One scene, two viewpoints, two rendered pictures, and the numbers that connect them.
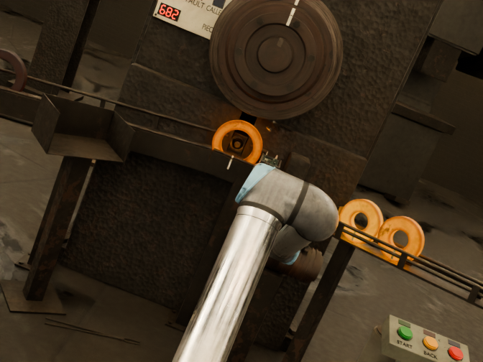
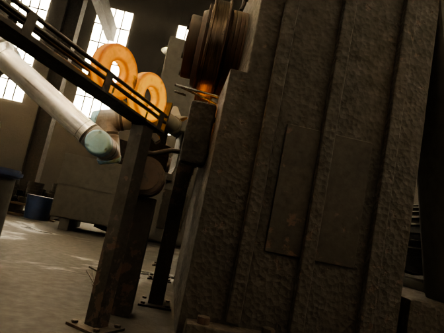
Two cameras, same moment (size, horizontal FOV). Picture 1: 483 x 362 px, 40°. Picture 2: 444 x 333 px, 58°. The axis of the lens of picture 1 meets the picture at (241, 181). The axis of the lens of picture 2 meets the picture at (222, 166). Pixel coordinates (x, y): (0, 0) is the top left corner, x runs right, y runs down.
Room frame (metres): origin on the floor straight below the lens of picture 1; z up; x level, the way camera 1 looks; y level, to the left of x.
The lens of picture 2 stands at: (2.43, -1.67, 0.37)
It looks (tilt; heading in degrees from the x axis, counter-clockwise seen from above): 8 degrees up; 87
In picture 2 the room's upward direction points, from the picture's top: 12 degrees clockwise
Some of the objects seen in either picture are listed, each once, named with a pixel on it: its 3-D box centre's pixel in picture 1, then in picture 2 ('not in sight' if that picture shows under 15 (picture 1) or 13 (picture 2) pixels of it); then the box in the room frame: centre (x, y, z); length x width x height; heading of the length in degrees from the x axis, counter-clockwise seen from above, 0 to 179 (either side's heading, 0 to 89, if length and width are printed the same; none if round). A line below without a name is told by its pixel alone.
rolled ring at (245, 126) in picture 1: (237, 145); not in sight; (2.39, 0.07, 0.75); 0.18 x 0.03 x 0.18; 91
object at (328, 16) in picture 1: (275, 52); (211, 52); (2.39, 0.07, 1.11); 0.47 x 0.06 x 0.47; 92
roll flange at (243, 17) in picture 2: not in sight; (228, 56); (2.47, 0.07, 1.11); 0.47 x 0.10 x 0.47; 92
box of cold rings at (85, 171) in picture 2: not in sight; (111, 198); (1.59, 2.79, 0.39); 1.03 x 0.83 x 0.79; 6
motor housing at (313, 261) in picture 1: (268, 304); (133, 235); (2.26, -0.27, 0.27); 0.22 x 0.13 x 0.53; 92
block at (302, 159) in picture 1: (288, 185); (198, 134); (2.41, -0.17, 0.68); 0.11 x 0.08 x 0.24; 2
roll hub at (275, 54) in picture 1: (274, 54); (190, 47); (2.29, 0.06, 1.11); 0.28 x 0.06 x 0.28; 92
